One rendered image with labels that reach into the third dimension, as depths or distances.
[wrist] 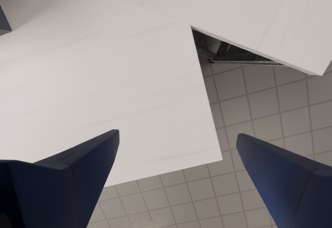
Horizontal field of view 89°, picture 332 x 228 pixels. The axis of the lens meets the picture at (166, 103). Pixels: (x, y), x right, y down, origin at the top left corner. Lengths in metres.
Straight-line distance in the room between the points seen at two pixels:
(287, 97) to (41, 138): 1.40
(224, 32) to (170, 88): 0.14
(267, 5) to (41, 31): 0.42
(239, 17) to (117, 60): 0.24
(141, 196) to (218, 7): 1.54
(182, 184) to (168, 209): 0.29
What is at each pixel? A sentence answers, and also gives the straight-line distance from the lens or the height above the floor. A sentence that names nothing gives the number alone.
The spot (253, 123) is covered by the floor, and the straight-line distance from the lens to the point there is 1.41.
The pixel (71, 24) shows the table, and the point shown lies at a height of 0.86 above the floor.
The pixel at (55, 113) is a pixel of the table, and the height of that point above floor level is 0.86.
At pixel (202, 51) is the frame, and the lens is 1.04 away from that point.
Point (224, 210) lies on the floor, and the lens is 1.79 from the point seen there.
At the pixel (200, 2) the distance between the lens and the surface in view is 0.36.
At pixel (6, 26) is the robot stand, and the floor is 0.87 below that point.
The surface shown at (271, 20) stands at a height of 0.86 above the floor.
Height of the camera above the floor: 1.20
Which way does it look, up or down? 76 degrees down
